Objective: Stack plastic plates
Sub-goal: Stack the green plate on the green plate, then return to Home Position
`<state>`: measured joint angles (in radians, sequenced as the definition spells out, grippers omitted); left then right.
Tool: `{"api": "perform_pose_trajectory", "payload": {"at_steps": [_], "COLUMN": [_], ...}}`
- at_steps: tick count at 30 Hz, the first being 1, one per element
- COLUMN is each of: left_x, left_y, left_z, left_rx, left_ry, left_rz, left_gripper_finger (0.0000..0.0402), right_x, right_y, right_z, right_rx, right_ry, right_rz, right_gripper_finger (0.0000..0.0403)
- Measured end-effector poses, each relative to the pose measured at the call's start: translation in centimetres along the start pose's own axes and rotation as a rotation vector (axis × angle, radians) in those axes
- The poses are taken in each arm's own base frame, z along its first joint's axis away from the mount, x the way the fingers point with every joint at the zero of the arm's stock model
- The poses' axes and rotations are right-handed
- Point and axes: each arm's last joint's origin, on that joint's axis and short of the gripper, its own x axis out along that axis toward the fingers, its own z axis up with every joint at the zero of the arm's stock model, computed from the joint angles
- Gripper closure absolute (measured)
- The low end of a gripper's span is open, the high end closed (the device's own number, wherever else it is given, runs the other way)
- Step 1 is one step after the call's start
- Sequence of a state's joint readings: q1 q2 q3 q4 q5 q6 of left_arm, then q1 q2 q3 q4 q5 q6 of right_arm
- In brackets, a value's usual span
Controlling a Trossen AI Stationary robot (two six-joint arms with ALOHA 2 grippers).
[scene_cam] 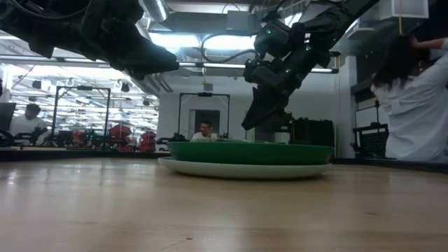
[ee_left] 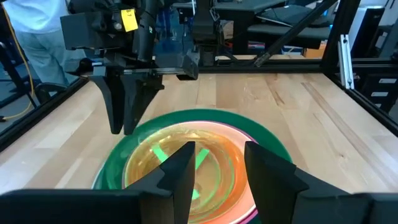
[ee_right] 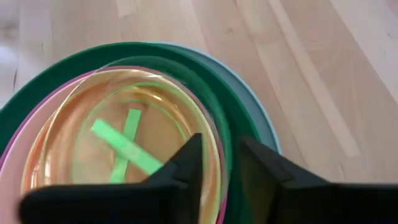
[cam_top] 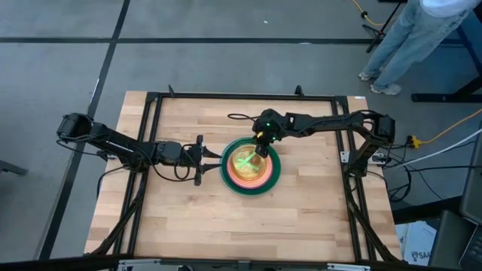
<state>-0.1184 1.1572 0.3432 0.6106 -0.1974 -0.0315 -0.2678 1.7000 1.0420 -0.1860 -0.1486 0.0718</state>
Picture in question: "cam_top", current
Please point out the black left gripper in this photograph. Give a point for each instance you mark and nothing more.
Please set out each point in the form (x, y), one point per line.
(190, 156)

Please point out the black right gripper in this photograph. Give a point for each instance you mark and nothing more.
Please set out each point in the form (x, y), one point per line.
(265, 131)

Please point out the large dark green plate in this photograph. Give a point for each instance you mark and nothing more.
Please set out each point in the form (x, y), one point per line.
(277, 169)

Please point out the medium magenta plate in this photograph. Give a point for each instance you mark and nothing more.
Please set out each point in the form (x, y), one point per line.
(260, 182)

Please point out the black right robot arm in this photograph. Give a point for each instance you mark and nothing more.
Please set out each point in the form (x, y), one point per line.
(324, 121)

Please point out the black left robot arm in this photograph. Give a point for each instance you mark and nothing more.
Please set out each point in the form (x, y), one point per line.
(120, 145)

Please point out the person's shoe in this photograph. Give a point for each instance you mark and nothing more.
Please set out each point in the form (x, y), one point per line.
(364, 76)
(389, 89)

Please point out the black tripod stand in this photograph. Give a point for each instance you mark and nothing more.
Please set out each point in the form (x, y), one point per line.
(377, 34)

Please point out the black desk foot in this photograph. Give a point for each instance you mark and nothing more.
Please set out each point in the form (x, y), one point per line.
(433, 97)

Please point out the white printed bag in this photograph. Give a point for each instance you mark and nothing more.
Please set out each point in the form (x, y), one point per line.
(418, 241)

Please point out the person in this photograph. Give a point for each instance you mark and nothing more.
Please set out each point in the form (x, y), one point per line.
(406, 41)

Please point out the black crossbar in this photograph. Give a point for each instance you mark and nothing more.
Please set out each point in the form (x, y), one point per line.
(56, 263)

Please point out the grey stand foot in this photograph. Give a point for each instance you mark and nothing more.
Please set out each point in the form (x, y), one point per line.
(11, 167)

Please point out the dark grey box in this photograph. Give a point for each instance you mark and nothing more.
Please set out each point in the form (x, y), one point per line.
(448, 237)

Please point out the laptop keyboard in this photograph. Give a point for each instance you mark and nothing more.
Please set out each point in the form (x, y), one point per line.
(474, 252)

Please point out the black aluminium table frame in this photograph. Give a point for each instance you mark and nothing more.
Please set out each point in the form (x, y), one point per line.
(248, 96)

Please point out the silver camera mount rail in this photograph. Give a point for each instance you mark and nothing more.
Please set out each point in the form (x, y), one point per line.
(350, 267)

